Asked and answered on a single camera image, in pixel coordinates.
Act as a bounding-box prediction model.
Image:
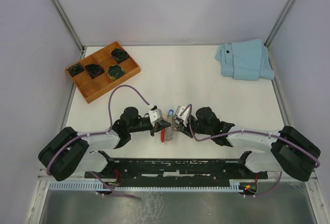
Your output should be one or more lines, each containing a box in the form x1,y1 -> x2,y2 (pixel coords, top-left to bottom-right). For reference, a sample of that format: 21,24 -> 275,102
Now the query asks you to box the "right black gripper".
176,115 -> 212,138

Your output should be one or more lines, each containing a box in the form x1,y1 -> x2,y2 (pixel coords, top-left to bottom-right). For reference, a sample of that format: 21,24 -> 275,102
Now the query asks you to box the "metal key holder red handle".
160,121 -> 178,143

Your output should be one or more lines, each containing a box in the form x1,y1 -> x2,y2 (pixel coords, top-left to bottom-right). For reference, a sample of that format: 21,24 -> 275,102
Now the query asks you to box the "blue key tag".
168,109 -> 174,116

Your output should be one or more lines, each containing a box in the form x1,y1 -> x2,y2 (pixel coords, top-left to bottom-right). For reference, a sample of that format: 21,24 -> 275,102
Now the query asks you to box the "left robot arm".
38,106 -> 171,182

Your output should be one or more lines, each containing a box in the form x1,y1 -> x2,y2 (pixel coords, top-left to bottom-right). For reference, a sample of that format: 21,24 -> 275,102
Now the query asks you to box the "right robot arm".
174,105 -> 321,182

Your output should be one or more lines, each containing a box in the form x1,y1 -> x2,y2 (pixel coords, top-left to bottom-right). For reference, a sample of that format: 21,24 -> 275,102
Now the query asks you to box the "black green rolled band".
107,65 -> 125,81

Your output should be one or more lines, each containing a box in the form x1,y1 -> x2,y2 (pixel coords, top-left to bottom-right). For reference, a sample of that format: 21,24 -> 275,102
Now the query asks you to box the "wooden compartment tray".
65,41 -> 141,104

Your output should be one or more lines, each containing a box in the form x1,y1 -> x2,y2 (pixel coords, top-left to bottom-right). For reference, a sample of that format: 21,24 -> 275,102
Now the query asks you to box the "black rolled band back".
111,48 -> 129,64

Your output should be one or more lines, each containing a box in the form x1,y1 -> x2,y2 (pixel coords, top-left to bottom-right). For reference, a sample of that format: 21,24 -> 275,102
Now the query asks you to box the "light blue folded cloth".
215,39 -> 274,81

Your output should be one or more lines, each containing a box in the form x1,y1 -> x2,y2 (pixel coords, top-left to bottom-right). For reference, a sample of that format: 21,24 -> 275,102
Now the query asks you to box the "black red rolled band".
85,63 -> 104,79

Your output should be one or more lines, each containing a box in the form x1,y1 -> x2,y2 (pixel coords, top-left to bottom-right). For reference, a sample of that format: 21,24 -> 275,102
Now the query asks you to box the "black yellow rolled band left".
68,63 -> 84,77

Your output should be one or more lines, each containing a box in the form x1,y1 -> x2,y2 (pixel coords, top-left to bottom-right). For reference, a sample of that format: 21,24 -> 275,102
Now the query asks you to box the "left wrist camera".
148,105 -> 163,126

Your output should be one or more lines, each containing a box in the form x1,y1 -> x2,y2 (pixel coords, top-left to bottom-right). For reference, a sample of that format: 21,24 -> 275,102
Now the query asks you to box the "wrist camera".
175,105 -> 191,127
148,105 -> 163,126

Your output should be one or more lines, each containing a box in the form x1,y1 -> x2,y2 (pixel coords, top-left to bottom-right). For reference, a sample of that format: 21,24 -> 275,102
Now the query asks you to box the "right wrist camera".
175,105 -> 191,127

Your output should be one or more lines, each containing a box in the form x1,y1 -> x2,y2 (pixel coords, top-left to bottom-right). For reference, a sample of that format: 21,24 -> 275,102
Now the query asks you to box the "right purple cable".
181,103 -> 321,198

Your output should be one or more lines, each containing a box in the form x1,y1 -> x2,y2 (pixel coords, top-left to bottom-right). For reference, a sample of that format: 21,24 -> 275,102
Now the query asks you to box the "purple cable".
181,103 -> 321,198
46,85 -> 158,199

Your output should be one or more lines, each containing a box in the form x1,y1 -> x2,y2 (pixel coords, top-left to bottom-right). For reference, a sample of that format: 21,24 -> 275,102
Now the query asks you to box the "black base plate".
96,158 -> 268,188

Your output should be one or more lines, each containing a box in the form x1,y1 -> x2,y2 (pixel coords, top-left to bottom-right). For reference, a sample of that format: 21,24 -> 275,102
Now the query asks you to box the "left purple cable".
46,85 -> 158,199

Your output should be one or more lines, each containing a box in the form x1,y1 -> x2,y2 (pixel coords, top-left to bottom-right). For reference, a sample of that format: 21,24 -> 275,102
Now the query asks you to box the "grey cable duct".
48,179 -> 256,191

